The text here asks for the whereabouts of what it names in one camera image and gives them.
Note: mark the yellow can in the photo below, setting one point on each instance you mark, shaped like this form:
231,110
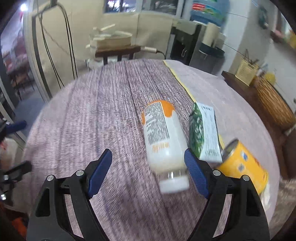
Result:
238,161

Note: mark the window with metal frame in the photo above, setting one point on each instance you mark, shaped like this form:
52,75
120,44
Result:
177,8

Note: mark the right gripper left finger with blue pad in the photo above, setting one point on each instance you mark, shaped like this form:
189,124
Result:
49,219

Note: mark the black water dispenser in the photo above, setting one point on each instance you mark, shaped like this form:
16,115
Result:
198,45

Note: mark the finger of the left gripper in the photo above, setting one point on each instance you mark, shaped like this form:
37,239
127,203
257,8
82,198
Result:
16,173
15,127

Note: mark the purple striped tablecloth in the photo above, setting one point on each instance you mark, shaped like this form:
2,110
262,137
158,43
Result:
102,110

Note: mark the yellow soap dispenser bottle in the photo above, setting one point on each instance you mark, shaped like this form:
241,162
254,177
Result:
270,77

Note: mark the blue water jug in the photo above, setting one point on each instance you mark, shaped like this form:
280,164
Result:
211,11

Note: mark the wooden chair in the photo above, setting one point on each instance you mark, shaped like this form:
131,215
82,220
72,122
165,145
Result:
119,52

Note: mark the green packet on wall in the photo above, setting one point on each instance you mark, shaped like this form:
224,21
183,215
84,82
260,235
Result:
263,18

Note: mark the floral cloth cover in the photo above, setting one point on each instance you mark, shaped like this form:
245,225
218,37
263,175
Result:
285,204

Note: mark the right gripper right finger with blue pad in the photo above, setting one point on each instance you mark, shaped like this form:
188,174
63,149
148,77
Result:
246,219

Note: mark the chopstick holder box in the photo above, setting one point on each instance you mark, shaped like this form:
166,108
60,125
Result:
247,69

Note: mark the white orange plastic bottle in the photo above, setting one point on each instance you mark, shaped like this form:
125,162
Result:
165,145

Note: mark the woven wicker basket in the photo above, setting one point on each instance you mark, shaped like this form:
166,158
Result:
274,104

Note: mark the crumpled white tissue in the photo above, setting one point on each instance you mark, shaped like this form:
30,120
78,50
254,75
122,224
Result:
265,197

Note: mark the green white carton box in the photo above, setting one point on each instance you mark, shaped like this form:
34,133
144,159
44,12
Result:
203,134

